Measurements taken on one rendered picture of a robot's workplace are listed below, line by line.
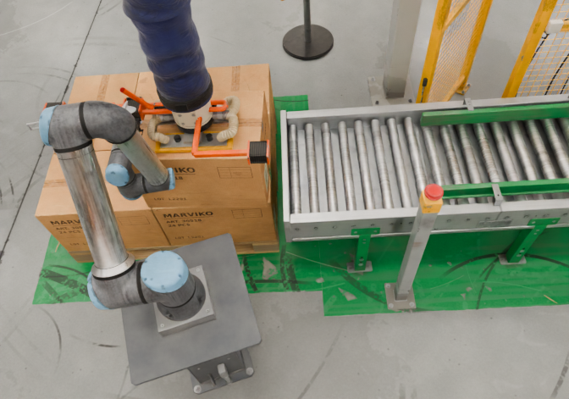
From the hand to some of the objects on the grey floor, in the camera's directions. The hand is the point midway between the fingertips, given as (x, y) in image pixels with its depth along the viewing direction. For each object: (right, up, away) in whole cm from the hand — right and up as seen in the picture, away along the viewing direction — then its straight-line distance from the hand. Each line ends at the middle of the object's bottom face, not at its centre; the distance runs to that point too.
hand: (128, 109), depth 215 cm
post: (+130, -93, +57) cm, 170 cm away
